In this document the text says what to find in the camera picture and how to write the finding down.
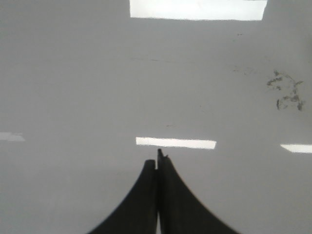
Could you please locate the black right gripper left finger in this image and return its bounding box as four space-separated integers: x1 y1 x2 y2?
89 159 157 234

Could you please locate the white whiteboard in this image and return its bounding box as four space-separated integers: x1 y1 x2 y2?
0 0 312 234

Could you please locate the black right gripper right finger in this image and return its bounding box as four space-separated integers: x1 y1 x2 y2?
157 149 237 234

